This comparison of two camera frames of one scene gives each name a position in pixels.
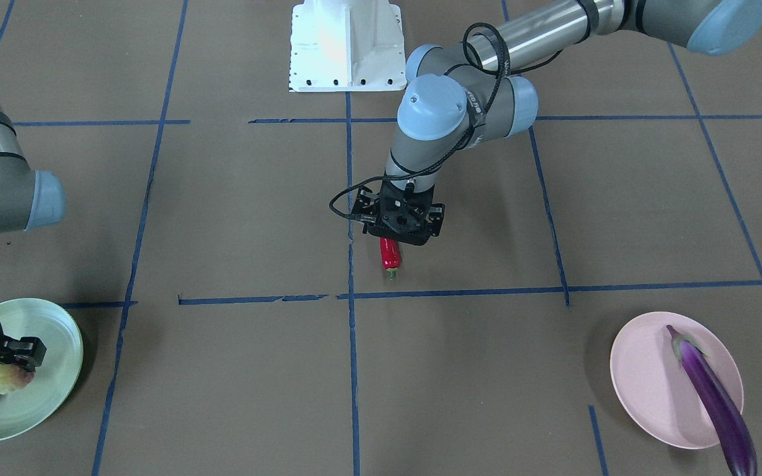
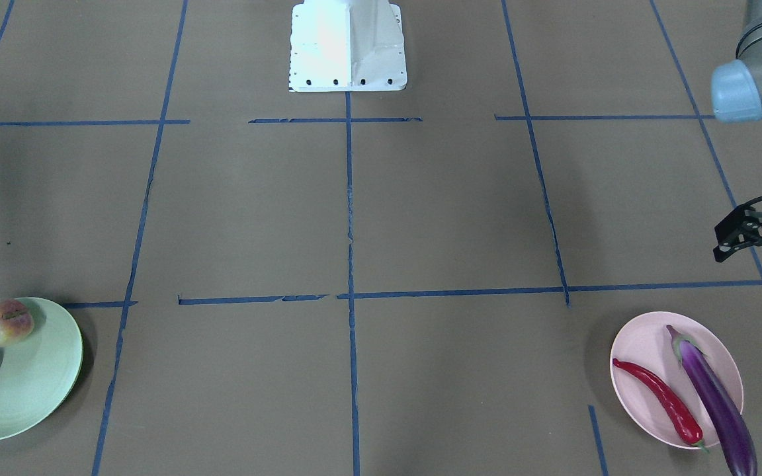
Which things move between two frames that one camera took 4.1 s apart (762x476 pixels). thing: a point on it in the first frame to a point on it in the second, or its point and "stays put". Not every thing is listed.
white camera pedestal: x=347 y=45 stays put
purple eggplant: x=727 y=422 stays put
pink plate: x=652 y=387 stays put
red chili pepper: x=391 y=256 to x=686 y=426
